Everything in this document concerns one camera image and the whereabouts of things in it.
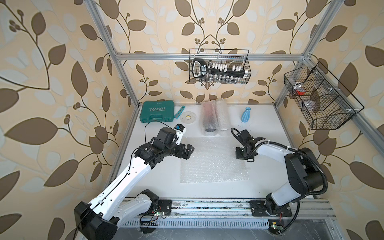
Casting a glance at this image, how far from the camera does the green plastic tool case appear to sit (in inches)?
43.4

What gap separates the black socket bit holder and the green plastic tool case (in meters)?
0.40

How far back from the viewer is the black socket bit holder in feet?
2.72

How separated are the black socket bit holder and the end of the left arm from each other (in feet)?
1.36

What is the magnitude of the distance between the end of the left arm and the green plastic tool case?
→ 471 mm
